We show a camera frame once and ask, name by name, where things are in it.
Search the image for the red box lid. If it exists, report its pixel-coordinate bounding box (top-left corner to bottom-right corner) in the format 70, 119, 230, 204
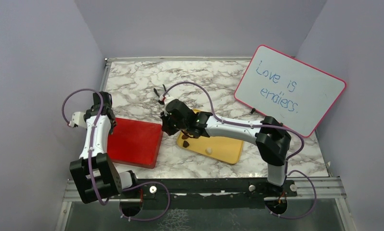
107, 117, 164, 167

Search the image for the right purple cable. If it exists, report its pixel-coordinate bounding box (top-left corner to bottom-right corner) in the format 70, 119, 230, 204
159, 81, 317, 220

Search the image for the yellow plastic tray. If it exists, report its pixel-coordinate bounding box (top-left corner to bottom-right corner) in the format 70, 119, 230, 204
176, 109, 244, 165

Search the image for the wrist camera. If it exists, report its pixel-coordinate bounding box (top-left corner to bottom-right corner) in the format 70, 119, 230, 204
158, 95, 168, 116
67, 112, 87, 128

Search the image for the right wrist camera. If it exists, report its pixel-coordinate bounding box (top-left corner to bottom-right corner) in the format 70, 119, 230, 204
158, 95, 168, 116

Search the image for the pink framed whiteboard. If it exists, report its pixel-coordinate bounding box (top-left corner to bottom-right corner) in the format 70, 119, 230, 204
234, 45, 347, 137

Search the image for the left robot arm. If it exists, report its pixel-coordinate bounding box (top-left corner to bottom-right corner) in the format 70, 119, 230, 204
67, 90, 139, 205

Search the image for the purple cable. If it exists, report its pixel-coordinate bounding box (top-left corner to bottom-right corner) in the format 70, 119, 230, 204
61, 89, 172, 222
159, 81, 317, 220

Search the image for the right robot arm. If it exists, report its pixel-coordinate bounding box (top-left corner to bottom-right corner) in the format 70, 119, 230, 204
159, 97, 291, 196

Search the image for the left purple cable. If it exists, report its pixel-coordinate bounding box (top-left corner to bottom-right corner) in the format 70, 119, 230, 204
61, 89, 172, 222

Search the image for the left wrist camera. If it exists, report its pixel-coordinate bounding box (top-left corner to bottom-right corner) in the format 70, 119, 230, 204
67, 112, 87, 128

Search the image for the black mounting rail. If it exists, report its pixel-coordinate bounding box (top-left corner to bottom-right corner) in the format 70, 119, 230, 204
113, 178, 297, 210

